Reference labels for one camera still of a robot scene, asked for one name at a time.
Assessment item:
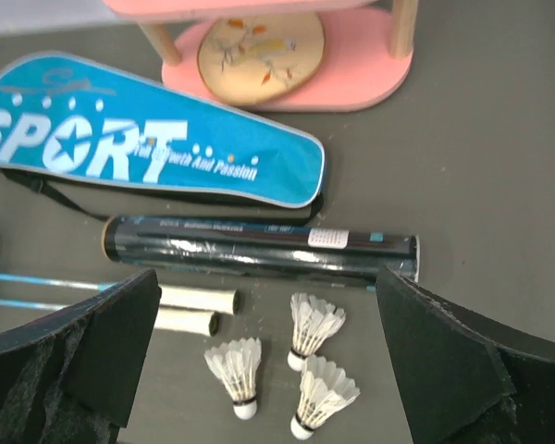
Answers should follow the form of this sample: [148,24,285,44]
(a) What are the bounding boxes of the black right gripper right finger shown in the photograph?
[376,270,555,443]

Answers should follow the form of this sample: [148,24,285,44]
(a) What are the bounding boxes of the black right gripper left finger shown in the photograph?
[0,270,161,443]

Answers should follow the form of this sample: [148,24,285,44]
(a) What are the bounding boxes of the white feather shuttlecock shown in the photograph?
[203,338,262,420]
[287,292,346,372]
[290,355,361,440]

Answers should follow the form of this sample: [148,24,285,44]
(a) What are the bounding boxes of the black shuttlecock tube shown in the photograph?
[102,216,421,289]

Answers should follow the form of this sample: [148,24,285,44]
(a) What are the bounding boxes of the blue badminton racket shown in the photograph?
[0,298,223,337]
[0,216,241,316]

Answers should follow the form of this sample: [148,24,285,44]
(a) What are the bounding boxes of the blue sport racket bag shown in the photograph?
[0,52,327,224]

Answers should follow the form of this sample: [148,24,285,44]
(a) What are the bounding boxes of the round painted beige coaster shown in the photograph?
[197,12,327,106]

